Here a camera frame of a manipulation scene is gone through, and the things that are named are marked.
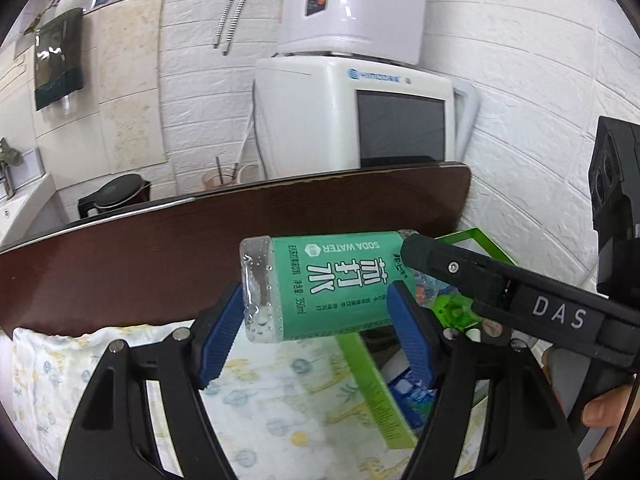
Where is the beige stone panel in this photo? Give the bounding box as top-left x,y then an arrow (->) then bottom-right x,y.
82,0 -> 168,176

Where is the white sink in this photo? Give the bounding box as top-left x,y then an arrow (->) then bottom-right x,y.
0,172 -> 56,248

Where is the glass cup with straws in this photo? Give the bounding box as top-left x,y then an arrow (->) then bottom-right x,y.
201,156 -> 241,192

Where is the metal flexible hose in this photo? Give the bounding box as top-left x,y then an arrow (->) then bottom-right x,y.
212,0 -> 256,50
222,0 -> 268,56

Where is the black electric kettle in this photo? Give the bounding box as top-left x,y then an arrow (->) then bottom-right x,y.
77,173 -> 152,220

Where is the white cylindrical appliance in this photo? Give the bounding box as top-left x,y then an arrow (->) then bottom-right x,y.
276,0 -> 427,66

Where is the green label water bottle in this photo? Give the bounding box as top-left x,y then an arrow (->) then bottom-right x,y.
239,229 -> 426,345

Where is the brown wooden board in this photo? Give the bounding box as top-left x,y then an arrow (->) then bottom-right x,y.
0,161 -> 472,341

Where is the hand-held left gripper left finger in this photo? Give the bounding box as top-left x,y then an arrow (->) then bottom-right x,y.
57,282 -> 246,480

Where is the green cardboard box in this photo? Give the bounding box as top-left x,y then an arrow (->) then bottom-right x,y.
335,227 -> 521,451

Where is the white water purifier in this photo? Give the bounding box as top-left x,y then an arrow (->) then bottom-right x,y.
252,55 -> 481,181

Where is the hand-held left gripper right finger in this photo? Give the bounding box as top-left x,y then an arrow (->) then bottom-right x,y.
390,280 -> 586,480

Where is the metal faucet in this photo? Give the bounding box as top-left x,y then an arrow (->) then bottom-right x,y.
0,137 -> 23,198

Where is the person's right hand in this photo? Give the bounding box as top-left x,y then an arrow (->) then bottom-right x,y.
580,384 -> 640,431

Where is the giraffe printed cloth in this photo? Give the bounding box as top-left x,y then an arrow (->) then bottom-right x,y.
11,325 -> 496,480

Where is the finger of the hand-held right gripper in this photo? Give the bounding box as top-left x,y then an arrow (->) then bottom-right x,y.
400,233 -> 523,313

